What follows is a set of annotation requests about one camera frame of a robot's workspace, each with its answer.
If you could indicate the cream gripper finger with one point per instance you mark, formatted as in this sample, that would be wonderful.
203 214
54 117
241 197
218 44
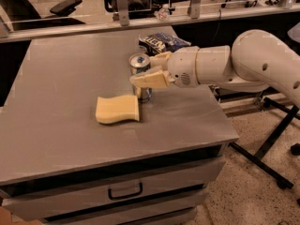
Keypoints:
155 77
160 60

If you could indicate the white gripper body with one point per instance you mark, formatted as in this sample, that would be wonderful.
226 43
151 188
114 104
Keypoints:
183 66

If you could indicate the redbull can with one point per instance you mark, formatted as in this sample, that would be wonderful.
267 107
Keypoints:
140 62

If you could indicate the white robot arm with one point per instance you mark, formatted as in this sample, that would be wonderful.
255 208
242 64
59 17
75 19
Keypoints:
255 61

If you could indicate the yellow sponge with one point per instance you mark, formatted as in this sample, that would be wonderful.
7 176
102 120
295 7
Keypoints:
117 109

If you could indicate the blue chip bag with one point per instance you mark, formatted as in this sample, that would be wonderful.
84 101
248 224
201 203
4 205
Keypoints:
160 43

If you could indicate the crumpled plastic wrapper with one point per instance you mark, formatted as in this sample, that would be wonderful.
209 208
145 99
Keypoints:
162 14

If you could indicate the black stand base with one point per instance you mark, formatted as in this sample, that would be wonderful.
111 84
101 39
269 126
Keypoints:
256 159

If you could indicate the black drawer handle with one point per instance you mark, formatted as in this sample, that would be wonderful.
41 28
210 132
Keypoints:
125 191

